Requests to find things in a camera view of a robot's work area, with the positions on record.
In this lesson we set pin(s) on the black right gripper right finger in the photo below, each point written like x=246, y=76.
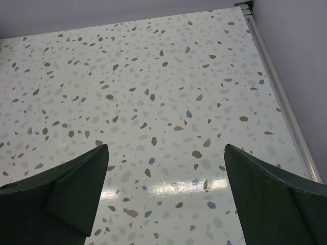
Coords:
x=275, y=206

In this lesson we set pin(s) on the aluminium table edge rail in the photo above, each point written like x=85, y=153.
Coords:
x=288, y=114

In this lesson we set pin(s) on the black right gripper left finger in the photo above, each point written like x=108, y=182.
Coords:
x=56, y=206

